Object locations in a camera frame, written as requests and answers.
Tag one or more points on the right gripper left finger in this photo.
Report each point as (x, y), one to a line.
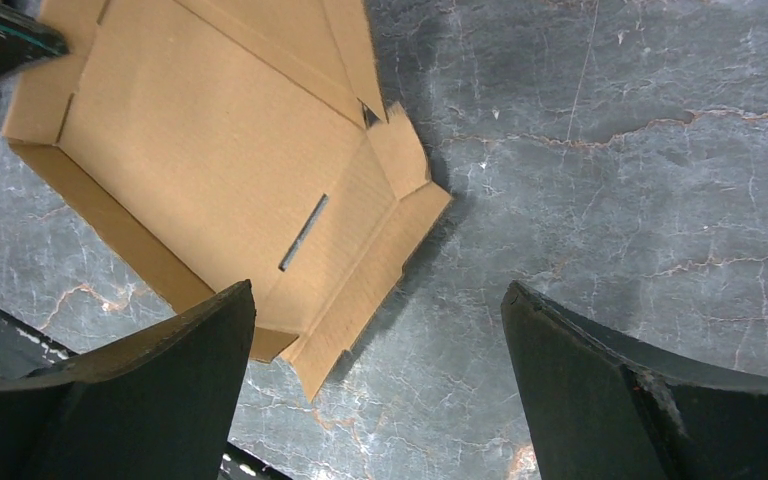
(155, 404)

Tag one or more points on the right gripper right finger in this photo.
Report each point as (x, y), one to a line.
(601, 404)

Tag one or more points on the cardboard box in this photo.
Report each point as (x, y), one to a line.
(207, 142)

